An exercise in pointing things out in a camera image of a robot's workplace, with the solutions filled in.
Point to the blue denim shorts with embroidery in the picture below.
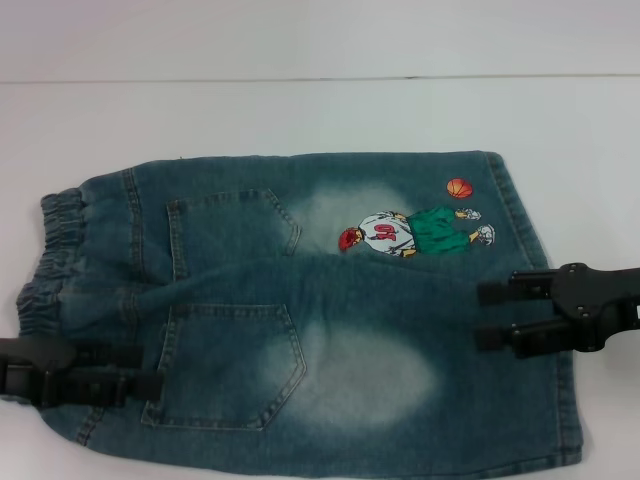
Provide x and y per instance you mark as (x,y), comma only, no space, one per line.
(350,360)

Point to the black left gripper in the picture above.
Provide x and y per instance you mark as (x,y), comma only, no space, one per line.
(30,357)

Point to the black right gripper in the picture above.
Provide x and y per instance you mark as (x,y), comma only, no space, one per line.
(600,310)

